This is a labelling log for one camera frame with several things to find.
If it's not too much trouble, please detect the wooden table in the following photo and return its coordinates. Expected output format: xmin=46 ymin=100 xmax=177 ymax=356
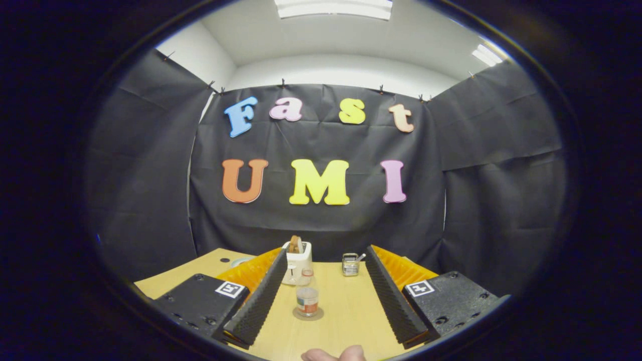
xmin=134 ymin=247 xmax=427 ymax=360

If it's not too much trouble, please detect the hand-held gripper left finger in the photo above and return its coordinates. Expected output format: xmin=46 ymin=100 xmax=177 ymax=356
xmin=150 ymin=247 xmax=289 ymax=350

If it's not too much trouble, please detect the white toaster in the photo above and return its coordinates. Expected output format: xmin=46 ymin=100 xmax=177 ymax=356
xmin=281 ymin=241 xmax=313 ymax=286

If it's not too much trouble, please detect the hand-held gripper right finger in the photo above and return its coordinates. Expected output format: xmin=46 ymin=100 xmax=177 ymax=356
xmin=365 ymin=245 xmax=511 ymax=350

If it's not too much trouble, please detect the clear plastic juice bottle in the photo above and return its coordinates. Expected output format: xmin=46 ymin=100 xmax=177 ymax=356
xmin=296 ymin=268 xmax=320 ymax=317

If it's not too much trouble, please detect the large ceiling light panel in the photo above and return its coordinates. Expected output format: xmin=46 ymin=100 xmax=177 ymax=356
xmin=274 ymin=0 xmax=393 ymax=21

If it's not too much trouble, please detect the small ceiling light panel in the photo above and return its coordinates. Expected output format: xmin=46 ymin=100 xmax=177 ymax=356
xmin=471 ymin=44 xmax=504 ymax=67

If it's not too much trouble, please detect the round brown coaster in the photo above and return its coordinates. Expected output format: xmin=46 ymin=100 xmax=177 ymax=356
xmin=292 ymin=306 xmax=325 ymax=321

